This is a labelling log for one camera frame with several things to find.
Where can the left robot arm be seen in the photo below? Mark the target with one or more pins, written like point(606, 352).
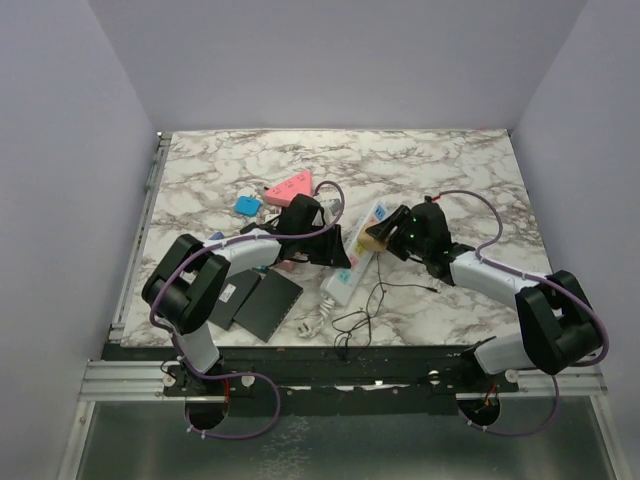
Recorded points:
point(186, 284)

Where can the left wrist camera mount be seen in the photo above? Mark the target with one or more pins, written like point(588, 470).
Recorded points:
point(335, 206)

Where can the blue plug adapter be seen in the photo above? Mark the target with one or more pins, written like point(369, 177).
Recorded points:
point(247, 206)

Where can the right black flat box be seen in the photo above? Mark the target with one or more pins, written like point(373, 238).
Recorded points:
point(268, 305)

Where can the left black flat box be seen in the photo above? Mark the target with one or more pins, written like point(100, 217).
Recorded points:
point(235, 291)

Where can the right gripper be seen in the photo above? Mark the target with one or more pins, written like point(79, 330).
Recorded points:
point(382, 230)

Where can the orange tan plug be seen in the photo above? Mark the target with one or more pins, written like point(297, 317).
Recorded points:
point(369, 243)

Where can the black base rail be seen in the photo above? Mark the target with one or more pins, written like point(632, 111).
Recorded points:
point(320, 381)

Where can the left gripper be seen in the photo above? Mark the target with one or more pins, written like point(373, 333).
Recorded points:
point(332, 252)

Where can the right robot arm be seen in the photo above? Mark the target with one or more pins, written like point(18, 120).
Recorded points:
point(557, 327)

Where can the pink cube socket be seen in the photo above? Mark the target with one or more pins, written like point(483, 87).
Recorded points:
point(286, 265)

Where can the black flat box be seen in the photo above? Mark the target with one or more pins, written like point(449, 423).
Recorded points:
point(235, 291)
point(268, 305)

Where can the pink triangular power strip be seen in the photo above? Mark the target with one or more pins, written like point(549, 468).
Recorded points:
point(281, 195)

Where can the white power strip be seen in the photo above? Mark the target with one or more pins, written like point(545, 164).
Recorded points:
point(338, 286)

